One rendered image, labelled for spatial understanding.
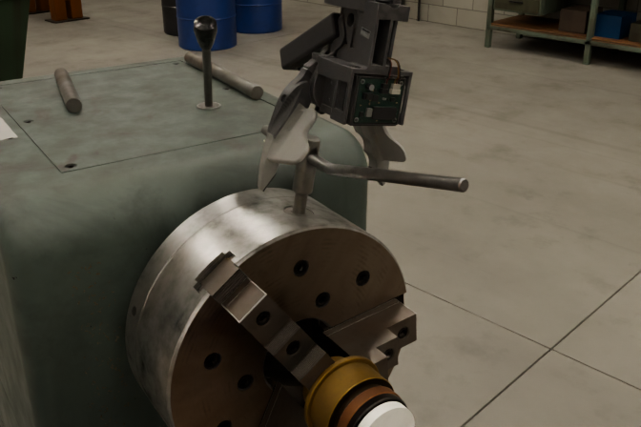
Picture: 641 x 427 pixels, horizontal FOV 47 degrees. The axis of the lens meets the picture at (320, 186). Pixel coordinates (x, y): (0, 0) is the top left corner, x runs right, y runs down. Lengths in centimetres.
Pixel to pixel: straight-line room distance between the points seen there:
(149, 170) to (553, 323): 228
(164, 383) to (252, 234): 17
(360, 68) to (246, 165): 29
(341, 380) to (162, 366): 18
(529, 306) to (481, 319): 23
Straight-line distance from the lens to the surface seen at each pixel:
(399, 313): 86
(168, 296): 78
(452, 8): 865
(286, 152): 70
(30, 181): 89
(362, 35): 68
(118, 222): 85
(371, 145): 77
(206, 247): 78
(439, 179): 61
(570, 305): 311
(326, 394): 74
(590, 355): 284
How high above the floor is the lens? 158
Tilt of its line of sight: 23 degrees down
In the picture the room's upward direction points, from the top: straight up
